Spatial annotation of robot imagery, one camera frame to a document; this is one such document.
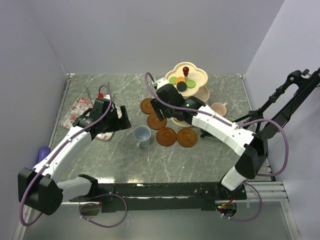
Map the black sandwich cookie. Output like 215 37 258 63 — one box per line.
176 81 187 92

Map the brown wooden coaster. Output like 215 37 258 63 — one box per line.
140 98 155 115
146 112 167 130
156 127 177 147
176 128 198 148

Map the light blue mug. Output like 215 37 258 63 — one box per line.
133 125 152 148

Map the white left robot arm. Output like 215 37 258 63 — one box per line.
18 97 131 216

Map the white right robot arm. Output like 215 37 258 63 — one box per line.
150 79 268 200

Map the cream three-tier cake stand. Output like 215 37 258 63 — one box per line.
164 61 210 128

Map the floral serving tray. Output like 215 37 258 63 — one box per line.
61 96 122 141

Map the pink teacup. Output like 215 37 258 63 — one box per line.
210 102 227 117

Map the light green teacup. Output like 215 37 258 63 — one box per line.
226 117 235 122

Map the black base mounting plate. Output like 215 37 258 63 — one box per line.
71 182 247 213

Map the black tripod stand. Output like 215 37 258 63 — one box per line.
199 69 312 138

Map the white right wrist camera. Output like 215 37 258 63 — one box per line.
152 77 170 90

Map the purple handle tool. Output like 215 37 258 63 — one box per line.
37 146 51 163

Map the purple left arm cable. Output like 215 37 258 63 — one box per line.
19 84 113 227

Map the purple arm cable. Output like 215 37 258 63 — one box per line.
19 84 113 227
145 72 290 222

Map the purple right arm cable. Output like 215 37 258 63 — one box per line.
145 72 290 222

